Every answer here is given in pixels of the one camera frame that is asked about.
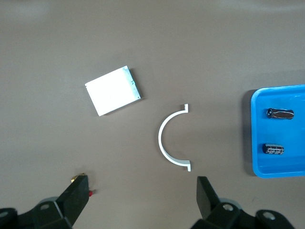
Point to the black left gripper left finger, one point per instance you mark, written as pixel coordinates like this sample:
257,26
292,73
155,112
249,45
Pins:
59,212

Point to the small dark terminal block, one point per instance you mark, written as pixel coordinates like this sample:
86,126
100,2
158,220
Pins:
272,149

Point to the silver metal plate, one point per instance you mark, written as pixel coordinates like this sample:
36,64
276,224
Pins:
112,93

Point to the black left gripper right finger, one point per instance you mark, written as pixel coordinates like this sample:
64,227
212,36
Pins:
226,217

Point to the blue plastic tray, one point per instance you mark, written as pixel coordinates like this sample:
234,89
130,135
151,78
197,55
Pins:
259,128

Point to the dark brown electrolytic capacitor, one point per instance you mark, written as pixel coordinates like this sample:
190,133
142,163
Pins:
281,114

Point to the white semicircular bracket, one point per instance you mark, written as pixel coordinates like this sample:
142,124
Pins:
160,138

